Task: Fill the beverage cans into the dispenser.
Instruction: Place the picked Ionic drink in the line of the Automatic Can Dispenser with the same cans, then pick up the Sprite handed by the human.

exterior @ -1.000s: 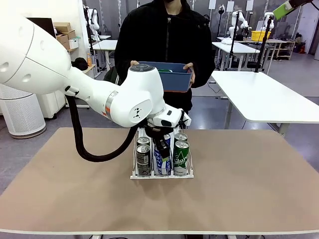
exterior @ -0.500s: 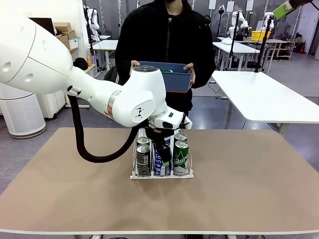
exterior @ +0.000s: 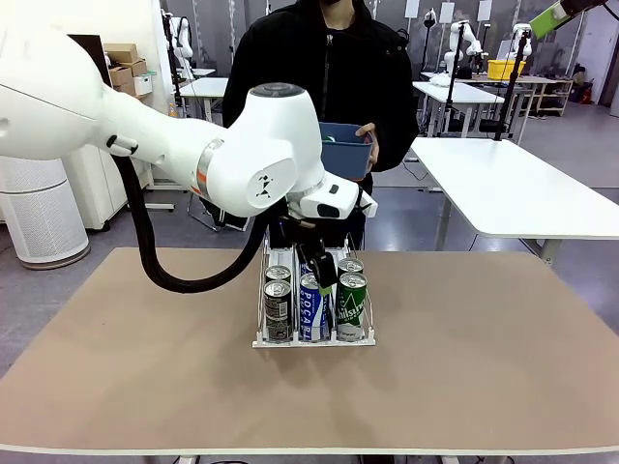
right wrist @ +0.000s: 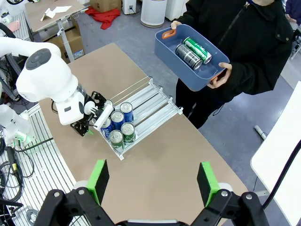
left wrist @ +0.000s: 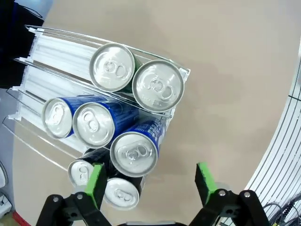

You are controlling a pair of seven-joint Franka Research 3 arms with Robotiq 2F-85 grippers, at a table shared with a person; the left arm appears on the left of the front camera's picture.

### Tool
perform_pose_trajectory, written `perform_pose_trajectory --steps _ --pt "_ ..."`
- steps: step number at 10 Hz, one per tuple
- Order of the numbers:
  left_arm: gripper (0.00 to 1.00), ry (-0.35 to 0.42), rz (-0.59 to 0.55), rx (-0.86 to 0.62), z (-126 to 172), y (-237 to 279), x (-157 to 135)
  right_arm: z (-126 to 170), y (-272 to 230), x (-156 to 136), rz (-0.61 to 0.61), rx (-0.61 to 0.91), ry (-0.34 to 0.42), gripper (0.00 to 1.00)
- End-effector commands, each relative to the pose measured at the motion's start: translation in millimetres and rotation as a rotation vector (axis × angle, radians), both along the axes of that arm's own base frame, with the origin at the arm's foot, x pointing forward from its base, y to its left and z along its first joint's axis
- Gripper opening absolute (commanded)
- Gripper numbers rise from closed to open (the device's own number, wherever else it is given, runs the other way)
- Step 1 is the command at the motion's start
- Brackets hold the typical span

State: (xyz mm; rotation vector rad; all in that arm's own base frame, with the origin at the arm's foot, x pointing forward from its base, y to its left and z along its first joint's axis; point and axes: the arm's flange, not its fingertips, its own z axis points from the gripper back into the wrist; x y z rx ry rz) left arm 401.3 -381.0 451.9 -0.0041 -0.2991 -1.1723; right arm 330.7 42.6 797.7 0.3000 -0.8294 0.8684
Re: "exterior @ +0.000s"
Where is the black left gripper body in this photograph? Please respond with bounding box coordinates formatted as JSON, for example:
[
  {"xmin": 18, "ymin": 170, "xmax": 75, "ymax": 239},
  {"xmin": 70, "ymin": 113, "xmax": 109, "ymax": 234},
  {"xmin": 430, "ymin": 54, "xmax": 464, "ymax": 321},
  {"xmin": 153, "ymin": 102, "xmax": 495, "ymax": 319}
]
[{"xmin": 280, "ymin": 217, "xmax": 335, "ymax": 255}]

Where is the blue plastic bin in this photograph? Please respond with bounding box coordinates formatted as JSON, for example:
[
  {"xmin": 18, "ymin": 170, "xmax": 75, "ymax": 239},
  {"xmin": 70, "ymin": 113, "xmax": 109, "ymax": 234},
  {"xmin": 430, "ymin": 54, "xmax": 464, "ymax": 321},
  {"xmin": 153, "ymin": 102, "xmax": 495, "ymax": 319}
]
[{"xmin": 318, "ymin": 122, "xmax": 376, "ymax": 181}]

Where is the person's left forearm black sleeve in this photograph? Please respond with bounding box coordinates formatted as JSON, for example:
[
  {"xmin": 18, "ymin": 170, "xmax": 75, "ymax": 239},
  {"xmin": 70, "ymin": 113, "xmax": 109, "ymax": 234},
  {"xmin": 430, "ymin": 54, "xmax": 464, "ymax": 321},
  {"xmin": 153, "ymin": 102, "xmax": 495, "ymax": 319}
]
[{"xmin": 369, "ymin": 103, "xmax": 420, "ymax": 173}]

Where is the clear plastic can dispenser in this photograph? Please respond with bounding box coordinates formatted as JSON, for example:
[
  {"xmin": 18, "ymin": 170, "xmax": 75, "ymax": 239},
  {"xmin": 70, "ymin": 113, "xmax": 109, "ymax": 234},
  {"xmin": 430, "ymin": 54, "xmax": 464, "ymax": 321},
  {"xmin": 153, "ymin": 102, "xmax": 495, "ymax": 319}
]
[{"xmin": 251, "ymin": 230, "xmax": 377, "ymax": 349}]

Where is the person's left hand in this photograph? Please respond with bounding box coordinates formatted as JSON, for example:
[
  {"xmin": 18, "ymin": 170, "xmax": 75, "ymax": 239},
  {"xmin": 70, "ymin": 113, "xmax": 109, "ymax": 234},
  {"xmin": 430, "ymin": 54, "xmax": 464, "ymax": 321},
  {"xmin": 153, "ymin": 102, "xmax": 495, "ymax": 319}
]
[{"xmin": 356, "ymin": 122, "xmax": 380, "ymax": 164}]

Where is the black Pepsi can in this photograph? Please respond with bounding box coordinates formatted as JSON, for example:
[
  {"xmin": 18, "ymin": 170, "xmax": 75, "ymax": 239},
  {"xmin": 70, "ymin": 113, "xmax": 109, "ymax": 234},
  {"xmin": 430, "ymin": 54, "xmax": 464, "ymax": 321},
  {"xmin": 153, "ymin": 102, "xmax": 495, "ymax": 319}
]
[
  {"xmin": 264, "ymin": 264, "xmax": 292, "ymax": 285},
  {"xmin": 263, "ymin": 278, "xmax": 294, "ymax": 343}
]

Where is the wooden background table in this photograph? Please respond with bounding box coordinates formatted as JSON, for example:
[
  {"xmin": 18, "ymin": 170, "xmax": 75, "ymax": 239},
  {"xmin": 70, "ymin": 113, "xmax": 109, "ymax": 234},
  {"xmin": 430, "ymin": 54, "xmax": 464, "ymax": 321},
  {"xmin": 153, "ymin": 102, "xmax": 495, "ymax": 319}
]
[{"xmin": 476, "ymin": 72, "xmax": 575, "ymax": 117}]

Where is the yellow plastic crate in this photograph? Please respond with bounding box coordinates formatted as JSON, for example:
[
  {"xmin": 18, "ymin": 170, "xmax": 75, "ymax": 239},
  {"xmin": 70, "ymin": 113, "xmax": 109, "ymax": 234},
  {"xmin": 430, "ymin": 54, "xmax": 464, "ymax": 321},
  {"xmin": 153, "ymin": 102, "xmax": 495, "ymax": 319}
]
[{"xmin": 486, "ymin": 58, "xmax": 527, "ymax": 81}]

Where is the black tripod pole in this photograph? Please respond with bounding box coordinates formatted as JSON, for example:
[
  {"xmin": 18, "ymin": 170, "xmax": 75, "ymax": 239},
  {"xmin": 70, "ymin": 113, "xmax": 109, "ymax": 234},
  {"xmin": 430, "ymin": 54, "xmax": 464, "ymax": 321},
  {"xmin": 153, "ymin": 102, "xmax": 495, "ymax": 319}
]
[
  {"xmin": 442, "ymin": 19, "xmax": 468, "ymax": 136},
  {"xmin": 481, "ymin": 26, "xmax": 531, "ymax": 141}
]

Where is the dark green jacket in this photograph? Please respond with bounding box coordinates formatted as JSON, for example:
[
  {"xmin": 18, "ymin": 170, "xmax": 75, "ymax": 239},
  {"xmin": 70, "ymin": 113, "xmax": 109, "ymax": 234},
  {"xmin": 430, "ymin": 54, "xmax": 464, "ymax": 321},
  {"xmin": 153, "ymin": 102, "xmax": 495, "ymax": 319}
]
[{"xmin": 200, "ymin": 195, "xmax": 252, "ymax": 232}]

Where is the white background table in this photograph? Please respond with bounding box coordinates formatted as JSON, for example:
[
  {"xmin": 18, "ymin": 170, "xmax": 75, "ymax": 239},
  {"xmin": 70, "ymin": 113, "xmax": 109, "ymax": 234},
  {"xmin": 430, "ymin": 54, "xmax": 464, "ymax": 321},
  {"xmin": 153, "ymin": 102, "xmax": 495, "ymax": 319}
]
[
  {"xmin": 178, "ymin": 76, "xmax": 228, "ymax": 122},
  {"xmin": 413, "ymin": 80, "xmax": 507, "ymax": 139}
]

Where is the small white rolling table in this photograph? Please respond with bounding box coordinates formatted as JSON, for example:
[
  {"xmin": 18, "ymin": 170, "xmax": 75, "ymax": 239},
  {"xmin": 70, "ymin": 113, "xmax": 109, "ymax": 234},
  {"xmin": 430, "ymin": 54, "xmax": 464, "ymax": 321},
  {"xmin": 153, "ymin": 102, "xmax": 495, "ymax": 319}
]
[{"xmin": 127, "ymin": 159, "xmax": 190, "ymax": 213}]

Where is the white side table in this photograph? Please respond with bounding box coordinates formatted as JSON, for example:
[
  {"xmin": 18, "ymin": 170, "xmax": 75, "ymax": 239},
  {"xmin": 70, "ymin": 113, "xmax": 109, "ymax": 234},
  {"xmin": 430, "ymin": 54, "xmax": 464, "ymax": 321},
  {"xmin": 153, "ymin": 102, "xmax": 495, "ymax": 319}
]
[{"xmin": 409, "ymin": 136, "xmax": 619, "ymax": 265}]

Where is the person in black jacket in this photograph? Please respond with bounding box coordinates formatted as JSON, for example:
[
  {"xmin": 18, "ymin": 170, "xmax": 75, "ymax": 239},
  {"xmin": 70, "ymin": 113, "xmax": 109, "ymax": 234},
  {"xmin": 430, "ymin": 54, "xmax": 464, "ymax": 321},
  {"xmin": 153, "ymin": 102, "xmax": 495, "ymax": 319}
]
[{"xmin": 221, "ymin": 0, "xmax": 420, "ymax": 252}]

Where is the white air purifier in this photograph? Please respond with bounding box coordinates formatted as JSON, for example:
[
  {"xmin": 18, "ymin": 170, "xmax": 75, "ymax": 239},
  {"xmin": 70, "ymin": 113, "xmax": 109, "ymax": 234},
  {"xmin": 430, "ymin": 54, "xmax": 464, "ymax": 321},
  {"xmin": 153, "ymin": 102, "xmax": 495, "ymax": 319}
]
[{"xmin": 0, "ymin": 155, "xmax": 92, "ymax": 271}]

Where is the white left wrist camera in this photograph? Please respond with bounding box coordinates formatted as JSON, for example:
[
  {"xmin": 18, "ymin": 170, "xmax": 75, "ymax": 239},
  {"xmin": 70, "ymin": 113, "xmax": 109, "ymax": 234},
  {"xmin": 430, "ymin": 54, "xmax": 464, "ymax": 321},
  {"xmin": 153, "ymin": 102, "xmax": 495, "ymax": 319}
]
[{"xmin": 356, "ymin": 190, "xmax": 379, "ymax": 218}]

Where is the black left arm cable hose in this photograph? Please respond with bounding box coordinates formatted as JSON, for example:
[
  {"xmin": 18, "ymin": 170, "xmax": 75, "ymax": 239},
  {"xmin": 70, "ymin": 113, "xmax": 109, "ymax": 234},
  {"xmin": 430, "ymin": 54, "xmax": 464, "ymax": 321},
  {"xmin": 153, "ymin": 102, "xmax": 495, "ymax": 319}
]
[{"xmin": 105, "ymin": 134, "xmax": 272, "ymax": 295}]

